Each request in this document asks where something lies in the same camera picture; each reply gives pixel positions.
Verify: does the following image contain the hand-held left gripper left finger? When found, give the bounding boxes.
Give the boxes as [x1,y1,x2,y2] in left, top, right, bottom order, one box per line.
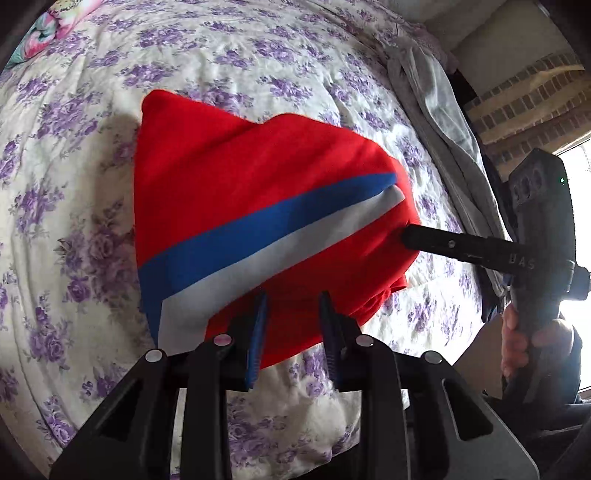
[48,290,269,480]

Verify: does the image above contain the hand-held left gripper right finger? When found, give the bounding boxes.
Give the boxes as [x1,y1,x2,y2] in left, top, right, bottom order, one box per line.
[318,291,540,480]

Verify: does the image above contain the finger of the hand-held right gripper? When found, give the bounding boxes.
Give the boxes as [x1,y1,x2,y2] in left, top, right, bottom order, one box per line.
[401,224,486,265]

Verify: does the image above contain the red blue white pants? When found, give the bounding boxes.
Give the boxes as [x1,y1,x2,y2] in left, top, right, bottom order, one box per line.
[133,90,421,370]

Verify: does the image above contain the person's right forearm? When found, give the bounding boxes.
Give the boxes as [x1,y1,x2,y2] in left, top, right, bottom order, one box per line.
[531,323,585,407]

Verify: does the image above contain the person's right hand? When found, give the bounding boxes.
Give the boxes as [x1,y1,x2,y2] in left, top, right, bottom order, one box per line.
[501,305,575,379]

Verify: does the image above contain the bright window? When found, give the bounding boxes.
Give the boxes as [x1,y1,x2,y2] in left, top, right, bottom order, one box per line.
[556,138,591,402]

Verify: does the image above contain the brick pattern curtain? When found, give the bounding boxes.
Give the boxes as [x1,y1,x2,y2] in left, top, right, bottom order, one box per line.
[464,51,591,162]

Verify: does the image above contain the grey garment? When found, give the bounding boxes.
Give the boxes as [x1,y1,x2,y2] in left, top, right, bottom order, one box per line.
[387,41,515,296]

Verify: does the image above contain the lavender pillow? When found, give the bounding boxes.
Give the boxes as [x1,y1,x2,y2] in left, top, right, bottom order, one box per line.
[406,25,448,61]

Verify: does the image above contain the purple floral bed sheet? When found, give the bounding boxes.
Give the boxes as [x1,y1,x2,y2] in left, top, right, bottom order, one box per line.
[0,0,490,480]

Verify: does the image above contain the folded turquoise floral quilt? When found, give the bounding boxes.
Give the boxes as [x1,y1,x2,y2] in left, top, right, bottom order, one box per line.
[7,0,105,65]

